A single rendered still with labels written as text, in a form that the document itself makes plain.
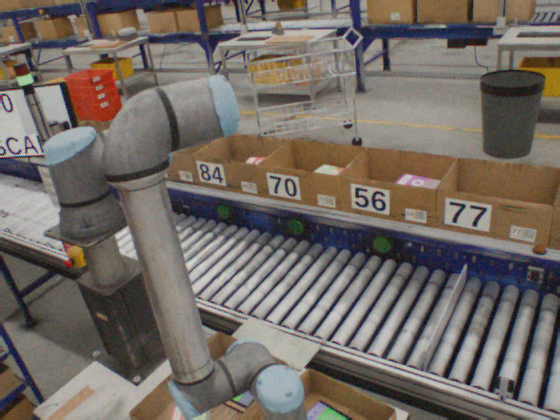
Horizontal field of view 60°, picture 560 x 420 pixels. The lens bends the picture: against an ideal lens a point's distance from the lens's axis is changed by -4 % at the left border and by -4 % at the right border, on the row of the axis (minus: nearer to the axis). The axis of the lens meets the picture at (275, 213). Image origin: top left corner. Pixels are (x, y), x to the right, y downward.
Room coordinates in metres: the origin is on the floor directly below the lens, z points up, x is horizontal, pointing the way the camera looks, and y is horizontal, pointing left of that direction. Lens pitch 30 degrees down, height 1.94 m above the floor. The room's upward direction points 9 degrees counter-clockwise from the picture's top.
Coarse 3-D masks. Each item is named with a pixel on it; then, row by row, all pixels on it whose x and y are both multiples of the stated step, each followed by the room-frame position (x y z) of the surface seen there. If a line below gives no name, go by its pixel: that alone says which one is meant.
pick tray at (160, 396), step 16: (224, 336) 1.21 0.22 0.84; (224, 352) 1.22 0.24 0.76; (160, 384) 1.04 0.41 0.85; (144, 400) 0.99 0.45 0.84; (160, 400) 1.02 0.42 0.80; (144, 416) 0.97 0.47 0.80; (160, 416) 1.00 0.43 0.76; (224, 416) 0.96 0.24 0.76; (240, 416) 0.88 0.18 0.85; (256, 416) 0.92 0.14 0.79
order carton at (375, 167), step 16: (368, 160) 2.01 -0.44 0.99; (384, 160) 1.97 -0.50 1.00; (400, 160) 1.93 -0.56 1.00; (416, 160) 1.88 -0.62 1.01; (432, 160) 1.84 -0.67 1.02; (448, 160) 1.80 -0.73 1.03; (352, 176) 1.88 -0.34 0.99; (368, 176) 2.00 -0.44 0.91; (384, 176) 1.97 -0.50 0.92; (400, 176) 1.93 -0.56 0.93; (432, 176) 1.84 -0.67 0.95; (400, 192) 1.63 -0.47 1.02; (416, 192) 1.59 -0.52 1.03; (432, 192) 1.56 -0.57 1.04; (352, 208) 1.76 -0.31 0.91; (400, 208) 1.63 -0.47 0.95; (416, 208) 1.60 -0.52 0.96; (432, 208) 1.56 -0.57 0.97; (416, 224) 1.60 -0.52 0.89; (432, 224) 1.56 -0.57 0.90
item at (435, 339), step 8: (464, 272) 1.38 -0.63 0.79; (464, 280) 1.39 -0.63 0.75; (456, 288) 1.29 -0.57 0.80; (456, 296) 1.30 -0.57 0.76; (448, 304) 1.22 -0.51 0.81; (448, 312) 1.22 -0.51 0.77; (440, 320) 1.15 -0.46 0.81; (448, 320) 1.23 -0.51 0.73; (440, 328) 1.15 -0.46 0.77; (432, 336) 1.09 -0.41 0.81; (440, 336) 1.15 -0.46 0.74; (432, 344) 1.08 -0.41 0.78; (432, 352) 1.09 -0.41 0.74; (424, 360) 1.04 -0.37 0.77; (424, 368) 1.04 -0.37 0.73
